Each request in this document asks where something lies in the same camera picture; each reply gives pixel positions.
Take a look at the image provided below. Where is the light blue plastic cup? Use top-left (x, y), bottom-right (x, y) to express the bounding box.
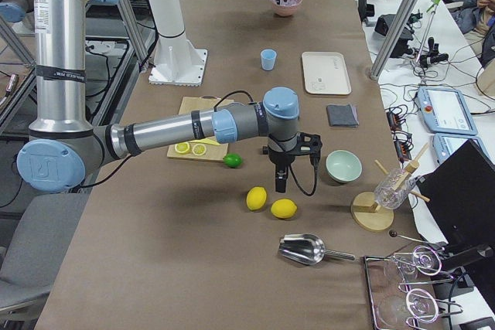
top-left (260, 49), bottom-right (278, 71)

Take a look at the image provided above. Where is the steel ice scoop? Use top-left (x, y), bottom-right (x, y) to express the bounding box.
top-left (278, 233), bottom-right (356, 265)

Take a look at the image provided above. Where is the pink bowl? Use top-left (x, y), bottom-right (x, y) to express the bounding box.
top-left (269, 0), bottom-right (302, 17)

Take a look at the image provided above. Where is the yellow lemon near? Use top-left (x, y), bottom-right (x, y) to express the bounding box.
top-left (270, 199), bottom-right (298, 219)

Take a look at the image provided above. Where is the yellow lemon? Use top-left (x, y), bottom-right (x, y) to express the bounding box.
top-left (246, 186), bottom-right (268, 211)
top-left (270, 199), bottom-right (298, 219)

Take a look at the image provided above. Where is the yellow lemon far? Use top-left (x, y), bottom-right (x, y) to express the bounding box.
top-left (246, 186), bottom-right (268, 211)

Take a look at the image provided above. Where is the green lime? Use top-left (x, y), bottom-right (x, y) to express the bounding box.
top-left (223, 153), bottom-right (243, 168)

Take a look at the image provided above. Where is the mint green bowl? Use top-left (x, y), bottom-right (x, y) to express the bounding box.
top-left (326, 150), bottom-right (363, 184)

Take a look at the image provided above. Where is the wooden cutting board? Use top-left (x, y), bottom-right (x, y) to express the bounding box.
top-left (167, 97), bottom-right (228, 162)

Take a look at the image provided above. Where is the yellow plastic knife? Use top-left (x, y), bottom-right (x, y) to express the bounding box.
top-left (190, 138), bottom-right (220, 146)

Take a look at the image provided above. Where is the grey folded cloth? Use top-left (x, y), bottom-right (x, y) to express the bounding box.
top-left (326, 104), bottom-right (359, 128)

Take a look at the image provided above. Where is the lemon slice upper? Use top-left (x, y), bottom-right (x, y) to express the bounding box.
top-left (191, 143), bottom-right (207, 156)

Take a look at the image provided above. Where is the lemon slice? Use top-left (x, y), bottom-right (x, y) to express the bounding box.
top-left (191, 143), bottom-right (207, 156)
top-left (174, 142), bottom-right (191, 155)

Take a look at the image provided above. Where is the cream rabbit tray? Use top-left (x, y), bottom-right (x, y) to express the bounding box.
top-left (302, 52), bottom-right (352, 96)

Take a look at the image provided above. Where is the lemon slice lower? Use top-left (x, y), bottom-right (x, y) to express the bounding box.
top-left (174, 142), bottom-right (191, 155)

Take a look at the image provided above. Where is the clear glass on stand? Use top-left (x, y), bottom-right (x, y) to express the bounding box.
top-left (374, 168), bottom-right (417, 209)

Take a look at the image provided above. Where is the black tray with glasses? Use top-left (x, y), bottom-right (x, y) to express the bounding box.
top-left (363, 244), bottom-right (463, 329)

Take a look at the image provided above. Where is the blue teach pendant near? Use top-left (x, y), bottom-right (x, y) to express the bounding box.
top-left (432, 133), bottom-right (487, 165)

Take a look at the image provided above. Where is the blue teach pendant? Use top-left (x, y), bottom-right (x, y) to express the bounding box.
top-left (432, 133), bottom-right (487, 165)
top-left (415, 86), bottom-right (478, 136)

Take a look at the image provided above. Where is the blue teach pendant far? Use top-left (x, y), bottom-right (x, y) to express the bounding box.
top-left (415, 86), bottom-right (478, 136)

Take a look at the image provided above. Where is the black monitor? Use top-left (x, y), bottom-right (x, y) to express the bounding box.
top-left (418, 140), bottom-right (494, 250)

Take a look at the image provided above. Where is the grey office chair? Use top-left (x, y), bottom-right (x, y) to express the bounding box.
top-left (1, 193), bottom-right (88, 321)

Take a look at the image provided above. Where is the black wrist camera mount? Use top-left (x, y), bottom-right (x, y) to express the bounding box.
top-left (295, 132), bottom-right (323, 167)

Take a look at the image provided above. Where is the aluminium frame post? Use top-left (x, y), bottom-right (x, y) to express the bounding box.
top-left (370, 0), bottom-right (418, 80)

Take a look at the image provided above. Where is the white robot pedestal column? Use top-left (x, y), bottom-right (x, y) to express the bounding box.
top-left (137, 0), bottom-right (188, 76)

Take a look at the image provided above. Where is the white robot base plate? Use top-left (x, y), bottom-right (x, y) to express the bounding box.
top-left (148, 38), bottom-right (208, 87)

